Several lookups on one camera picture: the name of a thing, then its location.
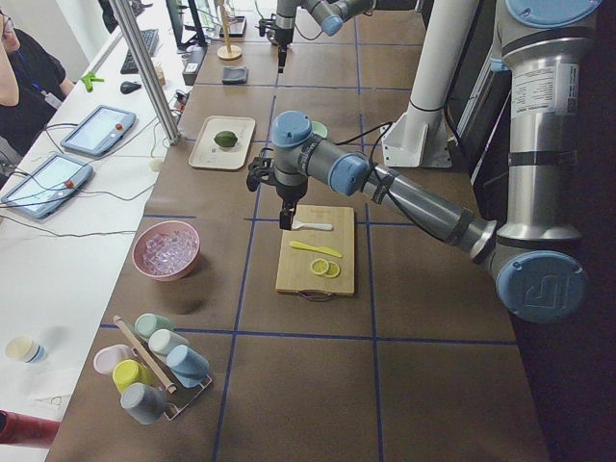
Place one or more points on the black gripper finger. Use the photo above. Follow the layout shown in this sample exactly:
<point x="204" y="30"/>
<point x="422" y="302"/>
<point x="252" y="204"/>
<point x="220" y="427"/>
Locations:
<point x="281" y="59"/>
<point x="287" y="215"/>

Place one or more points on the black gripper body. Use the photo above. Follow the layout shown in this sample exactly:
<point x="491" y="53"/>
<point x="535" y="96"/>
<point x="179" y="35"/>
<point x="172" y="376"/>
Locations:
<point x="290" y="193"/>
<point x="283" y="35"/>

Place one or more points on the white plastic spoon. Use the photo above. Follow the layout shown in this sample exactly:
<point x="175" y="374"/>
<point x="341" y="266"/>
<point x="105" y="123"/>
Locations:
<point x="297" y="225"/>

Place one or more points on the light green bowl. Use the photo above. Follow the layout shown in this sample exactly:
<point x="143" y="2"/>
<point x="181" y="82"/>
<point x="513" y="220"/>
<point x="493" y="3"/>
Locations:
<point x="319" y="129"/>

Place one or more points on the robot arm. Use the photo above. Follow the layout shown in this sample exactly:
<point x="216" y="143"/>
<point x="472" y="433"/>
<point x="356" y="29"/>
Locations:
<point x="330" y="16"/>
<point x="541" y="44"/>

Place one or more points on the pink bowl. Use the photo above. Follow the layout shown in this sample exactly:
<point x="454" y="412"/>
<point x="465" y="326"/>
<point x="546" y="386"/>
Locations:
<point x="164" y="227"/>

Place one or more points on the yellow plastic knife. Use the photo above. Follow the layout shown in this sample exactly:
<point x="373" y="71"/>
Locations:
<point x="315" y="248"/>

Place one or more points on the black framed box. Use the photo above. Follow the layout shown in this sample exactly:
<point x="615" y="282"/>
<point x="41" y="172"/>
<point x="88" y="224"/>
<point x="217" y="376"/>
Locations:
<point x="236" y="27"/>

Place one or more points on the wooden round stand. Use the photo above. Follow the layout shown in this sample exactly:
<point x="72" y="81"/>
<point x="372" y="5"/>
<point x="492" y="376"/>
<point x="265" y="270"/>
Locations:
<point x="228" y="51"/>

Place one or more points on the grey folded cloth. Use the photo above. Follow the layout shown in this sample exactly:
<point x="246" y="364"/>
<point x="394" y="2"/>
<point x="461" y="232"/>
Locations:
<point x="234" y="75"/>

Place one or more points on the bamboo cutting board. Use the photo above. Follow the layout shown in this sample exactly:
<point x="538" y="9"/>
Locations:
<point x="293" y="272"/>

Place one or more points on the lower lemon slice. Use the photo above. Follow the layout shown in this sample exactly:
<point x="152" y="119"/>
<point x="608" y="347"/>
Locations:
<point x="333" y="270"/>

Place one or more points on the green avocado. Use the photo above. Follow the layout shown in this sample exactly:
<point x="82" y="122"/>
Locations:
<point x="225" y="139"/>

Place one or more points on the cream rabbit tray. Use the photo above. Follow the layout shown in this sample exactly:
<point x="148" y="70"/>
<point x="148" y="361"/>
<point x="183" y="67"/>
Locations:
<point x="206" y="154"/>

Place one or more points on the clear ice cubes pile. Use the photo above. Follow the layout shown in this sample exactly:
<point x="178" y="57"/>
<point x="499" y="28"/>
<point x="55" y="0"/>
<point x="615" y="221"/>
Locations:
<point x="168" y="253"/>

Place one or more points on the black computer mouse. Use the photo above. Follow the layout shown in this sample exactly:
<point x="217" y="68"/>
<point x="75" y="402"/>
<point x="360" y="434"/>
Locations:
<point x="128" y="87"/>

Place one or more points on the white cup in rack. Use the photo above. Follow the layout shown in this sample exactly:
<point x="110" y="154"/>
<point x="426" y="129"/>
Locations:
<point x="163" y="341"/>

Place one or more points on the mint green cup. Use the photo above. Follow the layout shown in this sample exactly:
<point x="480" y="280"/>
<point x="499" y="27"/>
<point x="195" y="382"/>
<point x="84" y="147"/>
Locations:
<point x="148" y="323"/>

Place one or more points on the light blue cup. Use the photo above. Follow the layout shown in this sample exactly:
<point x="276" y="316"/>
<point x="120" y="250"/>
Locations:
<point x="188" y="366"/>

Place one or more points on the green clamp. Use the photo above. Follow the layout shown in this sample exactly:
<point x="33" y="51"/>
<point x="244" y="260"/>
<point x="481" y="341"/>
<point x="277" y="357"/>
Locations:
<point x="89" y="79"/>

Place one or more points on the far blue tablet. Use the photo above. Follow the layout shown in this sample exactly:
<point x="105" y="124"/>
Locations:
<point x="99" y="132"/>

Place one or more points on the blue tablet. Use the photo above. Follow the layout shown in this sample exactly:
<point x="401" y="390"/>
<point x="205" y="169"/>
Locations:
<point x="99" y="132"/>
<point x="40" y="193"/>

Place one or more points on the yellow cup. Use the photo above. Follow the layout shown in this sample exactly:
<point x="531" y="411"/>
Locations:
<point x="128" y="372"/>

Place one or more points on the pink cup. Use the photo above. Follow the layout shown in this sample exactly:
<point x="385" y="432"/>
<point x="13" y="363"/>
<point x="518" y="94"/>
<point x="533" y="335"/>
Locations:
<point x="107" y="358"/>

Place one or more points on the grey cup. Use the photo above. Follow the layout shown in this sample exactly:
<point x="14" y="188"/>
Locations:
<point x="144" y="403"/>

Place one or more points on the near blue tablet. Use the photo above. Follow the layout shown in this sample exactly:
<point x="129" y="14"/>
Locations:
<point x="40" y="193"/>

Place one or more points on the seated person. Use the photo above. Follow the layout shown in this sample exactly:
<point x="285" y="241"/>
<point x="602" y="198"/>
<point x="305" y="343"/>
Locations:
<point x="34" y="86"/>

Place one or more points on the cream cup on desk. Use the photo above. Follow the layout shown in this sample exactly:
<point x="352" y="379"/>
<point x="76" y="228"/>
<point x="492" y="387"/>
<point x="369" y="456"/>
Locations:
<point x="25" y="349"/>

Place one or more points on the grey aluminium post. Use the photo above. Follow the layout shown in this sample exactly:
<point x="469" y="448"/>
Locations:
<point x="129" y="27"/>

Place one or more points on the white camera pole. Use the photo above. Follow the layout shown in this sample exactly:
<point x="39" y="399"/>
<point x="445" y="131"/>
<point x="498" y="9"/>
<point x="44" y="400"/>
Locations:
<point x="419" y="137"/>

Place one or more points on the white wire cup rack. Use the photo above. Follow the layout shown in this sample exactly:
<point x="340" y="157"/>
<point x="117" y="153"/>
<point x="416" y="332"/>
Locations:
<point x="178" y="397"/>

